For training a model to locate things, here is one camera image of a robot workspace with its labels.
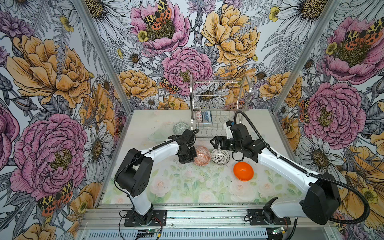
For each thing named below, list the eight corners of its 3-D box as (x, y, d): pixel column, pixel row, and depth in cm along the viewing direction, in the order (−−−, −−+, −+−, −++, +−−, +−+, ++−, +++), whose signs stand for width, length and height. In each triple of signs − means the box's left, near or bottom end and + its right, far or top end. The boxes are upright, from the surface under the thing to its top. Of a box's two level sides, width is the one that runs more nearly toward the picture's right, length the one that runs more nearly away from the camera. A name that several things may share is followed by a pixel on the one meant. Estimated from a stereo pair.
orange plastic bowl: (234, 182, 87) (235, 179, 83) (231, 165, 94) (232, 161, 90) (253, 182, 87) (255, 179, 83) (249, 165, 94) (251, 161, 90)
